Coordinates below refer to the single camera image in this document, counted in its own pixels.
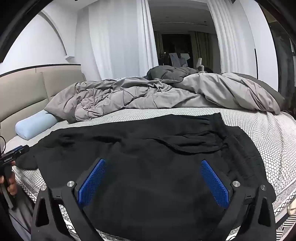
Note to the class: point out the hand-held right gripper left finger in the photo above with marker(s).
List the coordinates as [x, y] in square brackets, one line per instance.
[91, 183]

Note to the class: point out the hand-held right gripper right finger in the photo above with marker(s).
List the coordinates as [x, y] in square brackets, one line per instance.
[214, 183]

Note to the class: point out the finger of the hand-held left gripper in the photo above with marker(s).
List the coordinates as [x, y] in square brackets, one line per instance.
[22, 149]

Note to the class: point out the black pants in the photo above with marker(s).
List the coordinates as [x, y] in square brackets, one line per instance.
[150, 173]

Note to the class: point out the person's left hand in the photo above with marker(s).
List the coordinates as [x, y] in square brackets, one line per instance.
[12, 187]

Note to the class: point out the light blue pillow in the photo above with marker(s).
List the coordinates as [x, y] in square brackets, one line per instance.
[34, 126]

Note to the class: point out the beige padded headboard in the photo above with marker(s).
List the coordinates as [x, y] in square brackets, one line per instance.
[23, 92]

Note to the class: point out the bed with white honeycomb sheet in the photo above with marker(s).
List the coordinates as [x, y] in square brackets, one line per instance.
[261, 129]

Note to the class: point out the light grey duvet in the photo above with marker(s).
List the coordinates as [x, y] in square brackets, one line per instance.
[129, 97]

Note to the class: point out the white chair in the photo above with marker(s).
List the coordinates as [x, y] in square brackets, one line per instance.
[200, 64]

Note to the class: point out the dark grey blanket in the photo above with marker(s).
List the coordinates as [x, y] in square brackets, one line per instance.
[166, 73]

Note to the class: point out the dark glass door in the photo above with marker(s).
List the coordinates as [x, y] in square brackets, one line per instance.
[282, 58]

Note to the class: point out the white curtain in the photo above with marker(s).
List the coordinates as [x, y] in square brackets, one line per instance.
[226, 37]
[115, 41]

